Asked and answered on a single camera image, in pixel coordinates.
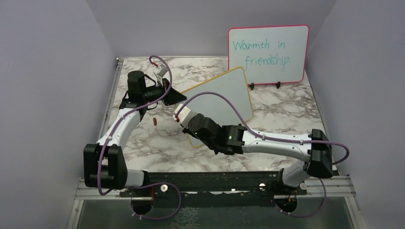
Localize yellow framed whiteboard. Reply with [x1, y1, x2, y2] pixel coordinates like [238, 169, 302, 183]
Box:
[177, 66, 255, 148]

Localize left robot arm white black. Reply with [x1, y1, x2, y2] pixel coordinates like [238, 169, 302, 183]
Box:
[84, 71, 187, 196]

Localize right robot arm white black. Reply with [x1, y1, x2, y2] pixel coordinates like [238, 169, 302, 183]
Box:
[183, 114, 333, 194]

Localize pink framed whiteboard with writing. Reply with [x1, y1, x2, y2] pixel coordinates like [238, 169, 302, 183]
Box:
[228, 24, 310, 85]

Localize pink board stand feet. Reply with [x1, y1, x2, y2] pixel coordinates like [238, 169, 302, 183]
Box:
[248, 82, 281, 90]

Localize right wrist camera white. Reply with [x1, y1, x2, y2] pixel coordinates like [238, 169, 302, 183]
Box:
[173, 103, 197, 128]

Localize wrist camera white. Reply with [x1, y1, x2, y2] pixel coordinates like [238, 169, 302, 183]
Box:
[173, 103, 197, 128]
[153, 64, 168, 85]

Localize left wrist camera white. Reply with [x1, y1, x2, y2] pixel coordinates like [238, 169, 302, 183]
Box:
[153, 64, 168, 85]

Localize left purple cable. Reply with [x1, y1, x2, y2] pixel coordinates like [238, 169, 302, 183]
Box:
[96, 55, 182, 221]

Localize purple cable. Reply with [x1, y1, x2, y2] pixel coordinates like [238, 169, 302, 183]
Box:
[96, 55, 182, 221]
[175, 92, 350, 219]

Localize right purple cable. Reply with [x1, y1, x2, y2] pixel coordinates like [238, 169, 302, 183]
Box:
[175, 92, 350, 219]

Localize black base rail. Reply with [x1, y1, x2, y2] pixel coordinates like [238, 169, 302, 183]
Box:
[119, 171, 307, 208]

